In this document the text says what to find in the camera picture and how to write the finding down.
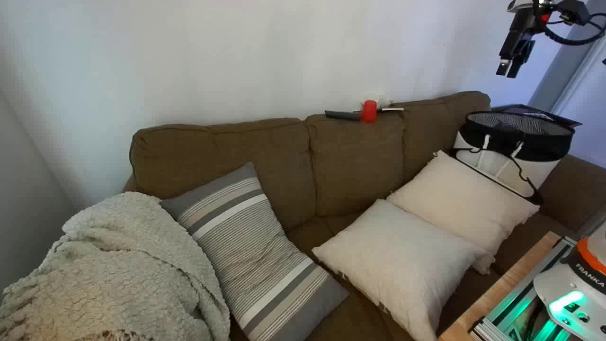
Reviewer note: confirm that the grey striped pillow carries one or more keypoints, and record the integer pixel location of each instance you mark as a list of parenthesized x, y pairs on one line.
[(258, 259)]

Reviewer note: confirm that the aluminium frame rail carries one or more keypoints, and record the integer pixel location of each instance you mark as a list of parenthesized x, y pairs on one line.
[(504, 314)]

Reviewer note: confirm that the red and black hand tool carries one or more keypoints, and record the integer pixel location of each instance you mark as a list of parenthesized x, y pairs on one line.
[(367, 111)]

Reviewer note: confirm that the plain white pillow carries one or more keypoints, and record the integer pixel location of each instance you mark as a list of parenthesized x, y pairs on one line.
[(466, 202)]

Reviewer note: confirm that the white pillow with zipper edge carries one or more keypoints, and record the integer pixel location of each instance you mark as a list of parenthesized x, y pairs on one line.
[(398, 259)]

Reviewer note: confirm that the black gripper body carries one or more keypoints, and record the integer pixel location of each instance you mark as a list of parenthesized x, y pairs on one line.
[(527, 20)]

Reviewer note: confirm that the brown fabric sofa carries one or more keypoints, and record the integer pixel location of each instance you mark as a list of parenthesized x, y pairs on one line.
[(352, 159)]

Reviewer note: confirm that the cream knit throw blanket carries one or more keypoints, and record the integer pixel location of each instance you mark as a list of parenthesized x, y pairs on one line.
[(114, 272)]

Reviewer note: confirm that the black and white laundry hamper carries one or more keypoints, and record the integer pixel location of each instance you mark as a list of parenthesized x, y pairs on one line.
[(511, 136)]

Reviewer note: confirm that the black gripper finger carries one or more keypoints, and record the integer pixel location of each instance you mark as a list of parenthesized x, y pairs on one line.
[(504, 60), (521, 58)]

